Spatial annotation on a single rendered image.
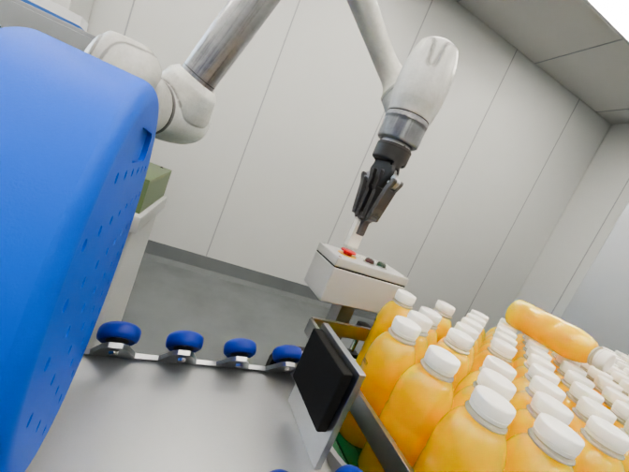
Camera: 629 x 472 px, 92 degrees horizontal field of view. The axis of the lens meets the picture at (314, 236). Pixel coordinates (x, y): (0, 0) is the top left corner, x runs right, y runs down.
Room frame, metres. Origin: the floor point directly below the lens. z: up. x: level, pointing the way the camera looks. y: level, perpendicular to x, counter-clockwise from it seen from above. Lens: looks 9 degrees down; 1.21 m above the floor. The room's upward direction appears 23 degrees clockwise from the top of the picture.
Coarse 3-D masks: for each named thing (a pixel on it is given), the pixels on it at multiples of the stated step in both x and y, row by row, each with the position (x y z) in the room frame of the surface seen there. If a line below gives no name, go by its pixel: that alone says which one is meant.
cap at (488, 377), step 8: (488, 368) 0.37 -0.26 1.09; (480, 376) 0.35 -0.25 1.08; (488, 376) 0.34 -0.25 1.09; (496, 376) 0.35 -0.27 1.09; (504, 376) 0.36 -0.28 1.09; (480, 384) 0.35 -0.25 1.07; (488, 384) 0.34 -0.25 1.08; (496, 384) 0.34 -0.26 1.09; (504, 384) 0.34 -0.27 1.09; (512, 384) 0.35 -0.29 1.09; (504, 392) 0.33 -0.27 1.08; (512, 392) 0.33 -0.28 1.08
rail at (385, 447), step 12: (312, 324) 0.54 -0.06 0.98; (360, 396) 0.38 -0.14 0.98; (360, 408) 0.37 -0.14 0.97; (372, 408) 0.36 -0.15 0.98; (360, 420) 0.36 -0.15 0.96; (372, 420) 0.35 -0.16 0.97; (372, 432) 0.34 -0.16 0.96; (384, 432) 0.33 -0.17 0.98; (372, 444) 0.33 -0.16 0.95; (384, 444) 0.32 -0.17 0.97; (396, 444) 0.32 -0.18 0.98; (384, 456) 0.31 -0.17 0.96; (396, 456) 0.30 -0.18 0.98; (384, 468) 0.31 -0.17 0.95; (396, 468) 0.30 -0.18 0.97; (408, 468) 0.29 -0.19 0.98
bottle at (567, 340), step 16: (512, 304) 0.71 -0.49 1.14; (528, 304) 0.69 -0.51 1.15; (512, 320) 0.69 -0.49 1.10; (528, 320) 0.66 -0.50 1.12; (544, 320) 0.64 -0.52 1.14; (560, 320) 0.64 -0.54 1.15; (544, 336) 0.63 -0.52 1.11; (560, 336) 0.61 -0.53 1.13; (576, 336) 0.59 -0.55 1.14; (560, 352) 0.60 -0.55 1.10; (576, 352) 0.58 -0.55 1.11; (592, 352) 0.57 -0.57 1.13
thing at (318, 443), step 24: (312, 336) 0.37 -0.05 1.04; (336, 336) 0.36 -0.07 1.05; (312, 360) 0.35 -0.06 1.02; (336, 360) 0.32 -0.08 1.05; (312, 384) 0.33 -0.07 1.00; (336, 384) 0.30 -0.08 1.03; (360, 384) 0.30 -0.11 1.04; (312, 408) 0.31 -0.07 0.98; (336, 408) 0.30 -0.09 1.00; (312, 432) 0.32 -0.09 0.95; (336, 432) 0.30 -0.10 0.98; (312, 456) 0.31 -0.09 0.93
